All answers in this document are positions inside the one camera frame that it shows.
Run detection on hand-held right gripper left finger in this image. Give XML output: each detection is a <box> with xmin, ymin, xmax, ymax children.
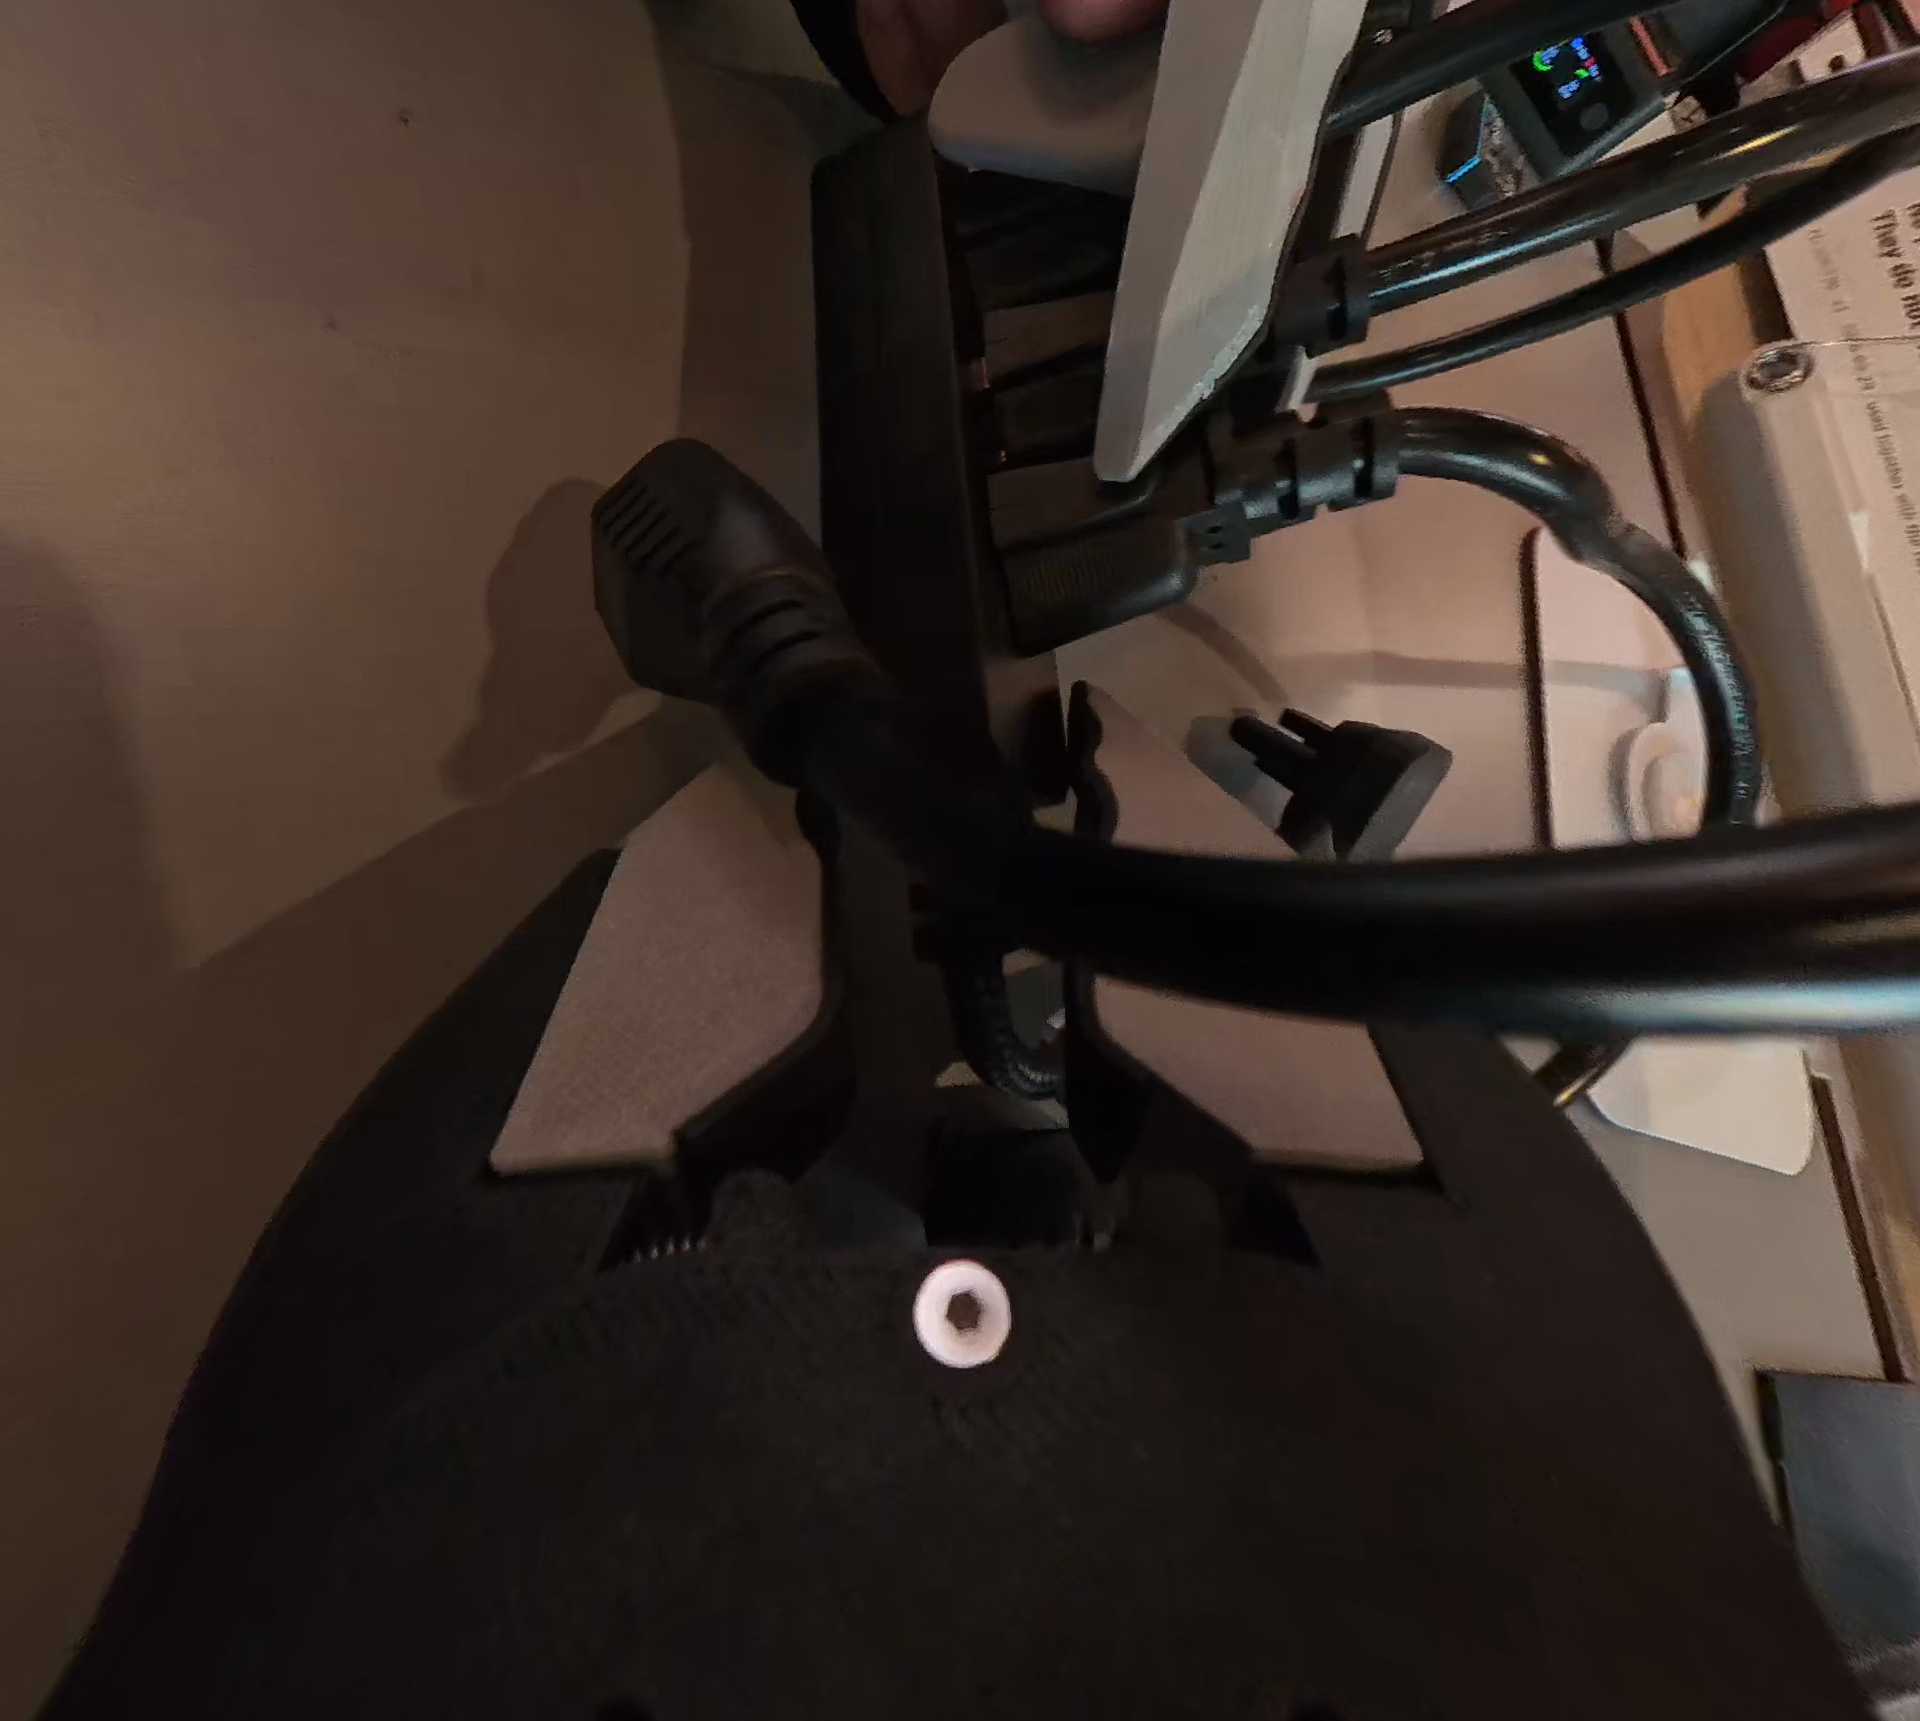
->
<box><xmin>491</xmin><ymin>776</ymin><xmax>961</xmax><ymax>1175</ymax></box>

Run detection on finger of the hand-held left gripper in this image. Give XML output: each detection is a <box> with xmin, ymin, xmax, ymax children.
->
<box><xmin>1092</xmin><ymin>0</ymin><xmax>1419</xmax><ymax>488</ymax></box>

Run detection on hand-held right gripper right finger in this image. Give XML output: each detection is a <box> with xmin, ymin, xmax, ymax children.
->
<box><xmin>1049</xmin><ymin>682</ymin><xmax>1430</xmax><ymax>1180</ymax></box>

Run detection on thick black power cable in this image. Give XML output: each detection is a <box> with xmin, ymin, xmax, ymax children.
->
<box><xmin>793</xmin><ymin>730</ymin><xmax>1920</xmax><ymax>1048</ymax></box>

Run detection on black power strip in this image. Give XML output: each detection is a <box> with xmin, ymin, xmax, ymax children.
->
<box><xmin>809</xmin><ymin>121</ymin><xmax>1202</xmax><ymax>793</ymax></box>

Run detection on black power plug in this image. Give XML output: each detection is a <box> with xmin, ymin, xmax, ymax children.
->
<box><xmin>587</xmin><ymin>435</ymin><xmax>901</xmax><ymax>793</ymax></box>

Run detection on black plugged-in plug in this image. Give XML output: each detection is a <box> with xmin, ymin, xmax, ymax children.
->
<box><xmin>1002</xmin><ymin>409</ymin><xmax>1404</xmax><ymax>661</ymax></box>

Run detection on small black plastic piece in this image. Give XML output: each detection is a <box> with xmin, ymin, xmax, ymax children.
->
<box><xmin>1184</xmin><ymin>705</ymin><xmax>1458</xmax><ymax>865</ymax></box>

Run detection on black device with lit display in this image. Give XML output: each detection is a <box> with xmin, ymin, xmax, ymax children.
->
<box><xmin>1476</xmin><ymin>0</ymin><xmax>1802</xmax><ymax>178</ymax></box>

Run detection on printed instruction sheet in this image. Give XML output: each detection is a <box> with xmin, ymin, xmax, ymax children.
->
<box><xmin>1754</xmin><ymin>183</ymin><xmax>1920</xmax><ymax>553</ymax></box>

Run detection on white plastic case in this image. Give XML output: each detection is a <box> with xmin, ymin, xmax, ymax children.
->
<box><xmin>1685</xmin><ymin>348</ymin><xmax>1920</xmax><ymax>838</ymax></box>

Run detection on dark box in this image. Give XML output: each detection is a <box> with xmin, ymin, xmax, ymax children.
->
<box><xmin>1754</xmin><ymin>1368</ymin><xmax>1920</xmax><ymax>1670</ymax></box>

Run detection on curved black cable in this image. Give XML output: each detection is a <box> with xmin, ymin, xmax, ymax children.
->
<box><xmin>1379</xmin><ymin>401</ymin><xmax>1769</xmax><ymax>838</ymax></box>

